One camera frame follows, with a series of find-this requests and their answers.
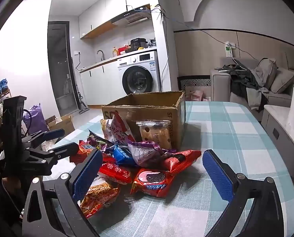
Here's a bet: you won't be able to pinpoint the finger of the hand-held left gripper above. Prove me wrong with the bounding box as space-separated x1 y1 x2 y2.
22 129 66 149
28 142 80 161

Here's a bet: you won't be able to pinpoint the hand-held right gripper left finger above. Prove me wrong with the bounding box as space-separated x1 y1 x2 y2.
21 149 103 237

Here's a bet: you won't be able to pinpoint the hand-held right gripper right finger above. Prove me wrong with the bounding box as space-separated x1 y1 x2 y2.
203 150 285 237

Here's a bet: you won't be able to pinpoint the red blue chip packet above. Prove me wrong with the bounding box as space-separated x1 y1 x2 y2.
70 140 96 165

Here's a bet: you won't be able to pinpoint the orange stick snack packet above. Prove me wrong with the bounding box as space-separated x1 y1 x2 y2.
80 177 121 219

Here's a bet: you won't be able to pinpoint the red rectangular snack packet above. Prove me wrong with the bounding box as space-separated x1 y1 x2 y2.
98 162 136 184

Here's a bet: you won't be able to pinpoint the red cookie snack packet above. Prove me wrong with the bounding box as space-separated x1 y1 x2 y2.
130 168 172 198
161 150 202 174

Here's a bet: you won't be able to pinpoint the blue cookie snack packet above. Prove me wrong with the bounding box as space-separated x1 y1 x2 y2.
111 144 138 167

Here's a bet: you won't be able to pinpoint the yellow snack packet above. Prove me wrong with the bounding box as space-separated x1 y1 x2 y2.
100 118 111 139

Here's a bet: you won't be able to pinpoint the white red noodle snack packet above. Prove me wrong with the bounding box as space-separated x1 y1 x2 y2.
105 114 136 146

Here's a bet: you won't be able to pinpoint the purple silver snack packet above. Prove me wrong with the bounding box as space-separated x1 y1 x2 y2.
128 140 168 169

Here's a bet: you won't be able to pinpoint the clear biscuit packet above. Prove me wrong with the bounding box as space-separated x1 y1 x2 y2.
136 120 173 151

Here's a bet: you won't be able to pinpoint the brown cardboard box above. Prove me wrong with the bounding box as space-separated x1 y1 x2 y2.
101 90 186 151

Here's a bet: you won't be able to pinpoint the person's left hand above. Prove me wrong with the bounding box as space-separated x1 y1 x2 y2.
2 177 22 191

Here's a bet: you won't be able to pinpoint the small cardboard box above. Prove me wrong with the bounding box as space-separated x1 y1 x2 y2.
45 114 75 139

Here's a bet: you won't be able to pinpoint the purple bag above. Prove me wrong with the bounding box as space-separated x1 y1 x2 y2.
23 103 49 136

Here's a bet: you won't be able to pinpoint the upright vacuum cleaner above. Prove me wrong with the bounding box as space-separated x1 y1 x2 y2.
73 59 89 113

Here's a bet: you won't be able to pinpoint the plaid tablecloth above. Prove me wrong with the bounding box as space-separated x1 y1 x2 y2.
38 101 294 237

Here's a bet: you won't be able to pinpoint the blue shoes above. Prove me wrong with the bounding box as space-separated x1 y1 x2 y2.
0 79 9 97

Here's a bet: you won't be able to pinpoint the dark glass door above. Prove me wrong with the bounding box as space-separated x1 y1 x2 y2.
47 21 79 116

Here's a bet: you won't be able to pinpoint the white base cabinets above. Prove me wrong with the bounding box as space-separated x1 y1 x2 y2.
79 61 126 106

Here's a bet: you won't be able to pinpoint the white side cabinet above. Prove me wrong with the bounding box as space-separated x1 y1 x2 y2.
260 105 294 193

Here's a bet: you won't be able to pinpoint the pink cloth pile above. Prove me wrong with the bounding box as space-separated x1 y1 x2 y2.
190 90 212 102

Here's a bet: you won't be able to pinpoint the grey sofa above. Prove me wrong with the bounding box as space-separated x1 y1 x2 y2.
210 56 294 114

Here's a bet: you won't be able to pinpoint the pile of dark clothes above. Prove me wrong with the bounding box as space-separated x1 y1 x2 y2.
220 64 269 112

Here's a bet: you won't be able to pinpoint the black patterned basket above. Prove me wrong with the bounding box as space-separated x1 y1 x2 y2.
177 75 212 99

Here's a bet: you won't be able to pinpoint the white washing machine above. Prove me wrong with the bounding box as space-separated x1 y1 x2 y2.
116 51 162 96

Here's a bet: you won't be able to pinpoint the grey cushion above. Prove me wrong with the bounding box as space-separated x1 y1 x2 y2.
270 67 294 94
258 58 278 89

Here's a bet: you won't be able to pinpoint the black pressure cooker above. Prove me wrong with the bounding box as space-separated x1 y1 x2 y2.
130 38 148 52

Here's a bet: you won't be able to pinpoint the white power strip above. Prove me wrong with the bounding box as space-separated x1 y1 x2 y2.
224 41 237 57

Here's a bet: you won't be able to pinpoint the steel range hood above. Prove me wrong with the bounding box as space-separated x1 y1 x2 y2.
111 4 153 28

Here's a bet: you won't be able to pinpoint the white wall cabinets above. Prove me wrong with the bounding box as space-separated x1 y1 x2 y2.
78 0 148 40

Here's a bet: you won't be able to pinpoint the black wall cable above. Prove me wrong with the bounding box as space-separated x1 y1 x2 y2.
184 27 259 60

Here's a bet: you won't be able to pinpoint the blue cable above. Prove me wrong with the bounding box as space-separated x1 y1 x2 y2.
161 12 204 31

